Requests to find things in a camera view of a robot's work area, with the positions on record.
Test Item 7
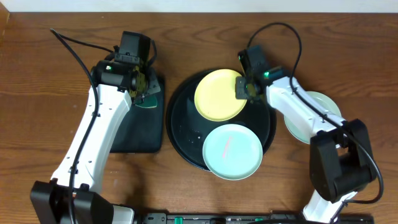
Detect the yellow plate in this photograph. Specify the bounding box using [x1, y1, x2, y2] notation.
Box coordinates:
[194, 69, 247, 122]

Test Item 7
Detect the mint green plate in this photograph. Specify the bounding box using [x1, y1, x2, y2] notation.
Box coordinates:
[283, 91, 342, 145]
[202, 124, 263, 180]

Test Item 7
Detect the green yellow sponge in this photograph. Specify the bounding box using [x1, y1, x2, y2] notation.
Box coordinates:
[134, 95, 158, 109]

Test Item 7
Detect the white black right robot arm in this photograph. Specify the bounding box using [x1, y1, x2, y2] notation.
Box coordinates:
[236, 67, 384, 223]

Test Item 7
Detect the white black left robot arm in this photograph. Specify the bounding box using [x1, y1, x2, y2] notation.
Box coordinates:
[30, 59, 164, 223]

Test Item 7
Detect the rectangular black tray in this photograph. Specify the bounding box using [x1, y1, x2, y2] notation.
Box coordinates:
[111, 77, 165, 154]

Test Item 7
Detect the round black tray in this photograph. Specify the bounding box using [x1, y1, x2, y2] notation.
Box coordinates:
[165, 69, 277, 171]

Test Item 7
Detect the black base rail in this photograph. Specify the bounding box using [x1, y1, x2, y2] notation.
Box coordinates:
[141, 212, 376, 224]

